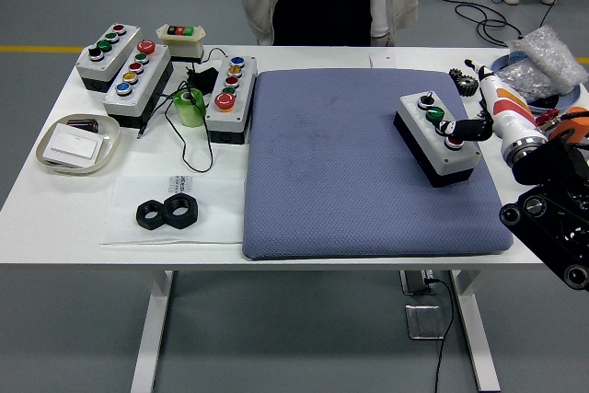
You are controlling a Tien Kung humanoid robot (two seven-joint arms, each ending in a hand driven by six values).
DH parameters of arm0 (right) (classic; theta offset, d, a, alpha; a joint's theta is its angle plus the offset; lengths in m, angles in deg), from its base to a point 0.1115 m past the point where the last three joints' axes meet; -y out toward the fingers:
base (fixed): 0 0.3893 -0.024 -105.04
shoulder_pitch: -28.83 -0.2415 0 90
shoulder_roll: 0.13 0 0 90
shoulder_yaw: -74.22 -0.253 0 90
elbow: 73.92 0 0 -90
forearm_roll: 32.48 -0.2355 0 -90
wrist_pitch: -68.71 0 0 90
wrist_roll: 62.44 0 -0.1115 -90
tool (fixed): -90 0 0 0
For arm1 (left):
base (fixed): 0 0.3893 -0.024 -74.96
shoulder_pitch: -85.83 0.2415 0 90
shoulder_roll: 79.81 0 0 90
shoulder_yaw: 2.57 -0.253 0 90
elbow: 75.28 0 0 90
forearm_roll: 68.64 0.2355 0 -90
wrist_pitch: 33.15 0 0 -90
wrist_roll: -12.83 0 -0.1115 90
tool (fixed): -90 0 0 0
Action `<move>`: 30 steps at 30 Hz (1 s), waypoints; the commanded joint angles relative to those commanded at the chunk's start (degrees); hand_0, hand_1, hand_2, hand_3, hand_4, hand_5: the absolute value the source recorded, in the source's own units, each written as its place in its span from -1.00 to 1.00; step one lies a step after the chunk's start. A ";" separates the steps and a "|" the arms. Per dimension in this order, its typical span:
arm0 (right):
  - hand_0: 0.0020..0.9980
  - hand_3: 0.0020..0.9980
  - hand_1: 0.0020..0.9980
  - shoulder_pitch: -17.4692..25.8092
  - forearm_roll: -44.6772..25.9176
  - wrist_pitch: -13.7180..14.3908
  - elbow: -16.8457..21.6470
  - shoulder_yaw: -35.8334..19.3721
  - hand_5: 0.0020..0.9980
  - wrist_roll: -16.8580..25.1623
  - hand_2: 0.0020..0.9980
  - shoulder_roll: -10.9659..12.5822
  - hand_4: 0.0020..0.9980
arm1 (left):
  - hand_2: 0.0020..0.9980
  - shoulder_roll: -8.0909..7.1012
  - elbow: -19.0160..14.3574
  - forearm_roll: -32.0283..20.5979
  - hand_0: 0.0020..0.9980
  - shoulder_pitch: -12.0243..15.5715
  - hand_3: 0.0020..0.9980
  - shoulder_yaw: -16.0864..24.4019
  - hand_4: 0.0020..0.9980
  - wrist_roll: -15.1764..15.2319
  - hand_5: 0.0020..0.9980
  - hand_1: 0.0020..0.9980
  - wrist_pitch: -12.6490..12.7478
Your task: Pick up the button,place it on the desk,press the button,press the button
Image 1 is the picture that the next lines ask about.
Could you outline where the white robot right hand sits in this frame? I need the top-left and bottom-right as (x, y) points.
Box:
(435, 58), (547, 149)

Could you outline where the four-button grey control box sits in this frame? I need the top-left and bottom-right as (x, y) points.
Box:
(393, 90), (482, 190)

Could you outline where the five-button box with green button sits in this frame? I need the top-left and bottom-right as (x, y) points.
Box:
(204, 55), (259, 145)

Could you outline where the five-button box blue button end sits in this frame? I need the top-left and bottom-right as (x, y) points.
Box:
(101, 39), (175, 130)

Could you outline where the four-button white control box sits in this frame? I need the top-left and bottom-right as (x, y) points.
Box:
(75, 23), (143, 93)

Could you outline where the clear bag of small parts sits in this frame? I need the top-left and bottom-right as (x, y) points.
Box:
(496, 61), (570, 107)

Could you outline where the red clip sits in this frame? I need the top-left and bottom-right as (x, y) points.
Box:
(533, 108), (560, 126)

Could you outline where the black metal gear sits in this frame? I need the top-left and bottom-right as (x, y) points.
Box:
(448, 67), (480, 98)

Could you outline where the blue round plate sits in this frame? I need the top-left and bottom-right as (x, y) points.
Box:
(490, 52), (583, 113)

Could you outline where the bubble wrap bag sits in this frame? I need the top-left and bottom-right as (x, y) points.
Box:
(508, 24), (589, 93)

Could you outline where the orange cylinder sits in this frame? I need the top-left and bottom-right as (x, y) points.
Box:
(547, 106), (589, 142)

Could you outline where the blue-grey fabric mat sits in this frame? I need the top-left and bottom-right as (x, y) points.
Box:
(241, 68), (514, 260)

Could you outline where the grey power strip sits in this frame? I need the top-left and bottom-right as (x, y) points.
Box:
(398, 269), (438, 296)

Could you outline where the metal floor socket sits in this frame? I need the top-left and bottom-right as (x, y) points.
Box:
(404, 304), (455, 341)

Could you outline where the white table leg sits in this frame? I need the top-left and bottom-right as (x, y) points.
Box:
(131, 270), (175, 393)
(448, 270), (502, 392)

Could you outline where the black power adapter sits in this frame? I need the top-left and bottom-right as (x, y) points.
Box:
(185, 66), (220, 93)

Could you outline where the green tape roll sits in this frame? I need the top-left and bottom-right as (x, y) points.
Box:
(173, 87), (206, 128)

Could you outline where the black hex nut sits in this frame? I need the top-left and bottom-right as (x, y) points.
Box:
(135, 199), (167, 229)
(163, 193), (200, 228)

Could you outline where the clear plastic bag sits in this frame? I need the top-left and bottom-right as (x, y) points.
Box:
(99, 175), (248, 246)

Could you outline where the beige shallow tray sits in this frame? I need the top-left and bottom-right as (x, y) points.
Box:
(35, 112), (121, 177)

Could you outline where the dark red small item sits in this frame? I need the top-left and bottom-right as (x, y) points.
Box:
(66, 119), (100, 134)

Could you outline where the black power strip cable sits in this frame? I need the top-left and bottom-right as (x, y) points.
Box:
(425, 276), (456, 393)

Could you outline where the thin black adapter cable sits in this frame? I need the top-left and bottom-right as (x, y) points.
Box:
(136, 46), (226, 173)

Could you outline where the cream red-green switch box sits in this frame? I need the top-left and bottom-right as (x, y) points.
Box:
(156, 23), (207, 63)

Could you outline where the white flat switch panel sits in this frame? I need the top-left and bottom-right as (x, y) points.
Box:
(44, 121), (105, 167)

